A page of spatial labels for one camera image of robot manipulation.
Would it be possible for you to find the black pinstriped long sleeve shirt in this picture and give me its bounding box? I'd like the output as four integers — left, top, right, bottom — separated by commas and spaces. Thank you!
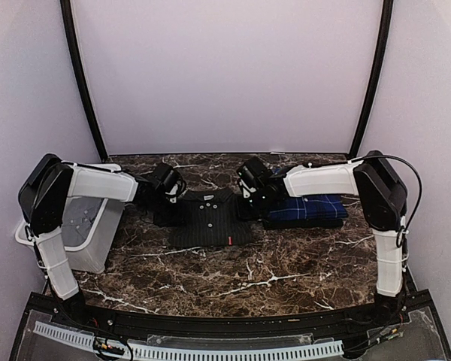
168, 188, 253, 247

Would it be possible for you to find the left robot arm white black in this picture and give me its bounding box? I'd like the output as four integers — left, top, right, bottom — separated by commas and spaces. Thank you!
16, 153, 186, 328

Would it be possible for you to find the black frame post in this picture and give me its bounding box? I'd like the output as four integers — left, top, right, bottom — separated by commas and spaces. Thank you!
348, 0, 394, 159
59, 0, 108, 162

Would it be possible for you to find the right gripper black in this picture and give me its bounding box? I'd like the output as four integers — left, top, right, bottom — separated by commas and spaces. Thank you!
234, 187, 277, 221

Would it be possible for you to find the right black frame post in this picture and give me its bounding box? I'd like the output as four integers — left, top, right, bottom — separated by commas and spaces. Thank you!
348, 0, 394, 159

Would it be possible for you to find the grey button shirt in bin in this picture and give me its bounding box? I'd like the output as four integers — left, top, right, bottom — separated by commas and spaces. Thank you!
62, 197, 102, 247

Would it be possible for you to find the black front rail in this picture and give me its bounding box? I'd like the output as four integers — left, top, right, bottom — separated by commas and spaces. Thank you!
26, 292, 433, 335

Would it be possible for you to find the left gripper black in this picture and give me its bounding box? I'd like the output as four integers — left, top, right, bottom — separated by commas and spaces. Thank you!
144, 194, 187, 227

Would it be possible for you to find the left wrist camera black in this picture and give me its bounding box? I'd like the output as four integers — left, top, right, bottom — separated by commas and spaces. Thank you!
150, 162, 186, 203

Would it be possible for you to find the white plastic bin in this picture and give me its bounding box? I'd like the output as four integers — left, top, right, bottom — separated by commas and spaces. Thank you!
15, 153, 137, 274

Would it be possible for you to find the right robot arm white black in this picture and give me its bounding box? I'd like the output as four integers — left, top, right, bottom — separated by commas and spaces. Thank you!
237, 150, 416, 326

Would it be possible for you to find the white slotted cable duct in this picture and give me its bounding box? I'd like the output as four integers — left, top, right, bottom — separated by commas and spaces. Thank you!
33, 321, 344, 360

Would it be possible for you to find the blue plaid shirt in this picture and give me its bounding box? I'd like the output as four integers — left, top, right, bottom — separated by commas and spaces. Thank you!
262, 195, 348, 229

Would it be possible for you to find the left black frame post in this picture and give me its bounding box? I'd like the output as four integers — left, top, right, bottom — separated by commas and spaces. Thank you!
59, 0, 108, 162

